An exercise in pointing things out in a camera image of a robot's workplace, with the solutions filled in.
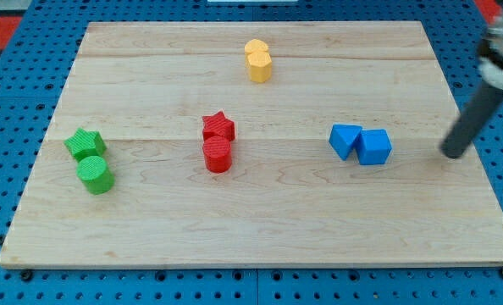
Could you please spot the green star block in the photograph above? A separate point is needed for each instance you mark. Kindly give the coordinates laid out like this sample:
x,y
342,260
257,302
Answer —
x,y
85,143

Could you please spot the blue triangle block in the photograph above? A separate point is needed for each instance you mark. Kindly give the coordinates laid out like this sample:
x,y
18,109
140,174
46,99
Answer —
x,y
343,139

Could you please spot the blue cube block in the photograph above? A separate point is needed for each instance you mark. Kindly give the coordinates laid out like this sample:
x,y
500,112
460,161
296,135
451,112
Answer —
x,y
373,147

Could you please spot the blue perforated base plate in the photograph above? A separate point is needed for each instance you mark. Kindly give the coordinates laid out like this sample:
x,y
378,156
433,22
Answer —
x,y
33,69

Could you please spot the wooden board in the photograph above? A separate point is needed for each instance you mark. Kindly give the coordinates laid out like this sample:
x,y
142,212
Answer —
x,y
288,200

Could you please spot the yellow rear block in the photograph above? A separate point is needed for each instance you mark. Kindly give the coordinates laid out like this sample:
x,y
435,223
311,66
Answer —
x,y
255,45

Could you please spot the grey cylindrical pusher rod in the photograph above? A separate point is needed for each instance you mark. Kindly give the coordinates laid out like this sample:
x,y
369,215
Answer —
x,y
471,120

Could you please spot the yellow hexagon block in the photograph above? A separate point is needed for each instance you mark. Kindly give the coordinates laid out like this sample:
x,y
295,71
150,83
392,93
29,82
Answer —
x,y
259,66

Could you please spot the red cylinder block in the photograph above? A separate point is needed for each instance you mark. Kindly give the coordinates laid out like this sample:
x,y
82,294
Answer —
x,y
217,154

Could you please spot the red star block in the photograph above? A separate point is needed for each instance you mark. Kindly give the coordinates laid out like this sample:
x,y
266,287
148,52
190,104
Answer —
x,y
218,125

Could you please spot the green cylinder block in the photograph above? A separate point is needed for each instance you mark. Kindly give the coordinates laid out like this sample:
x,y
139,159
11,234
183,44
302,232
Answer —
x,y
94,173

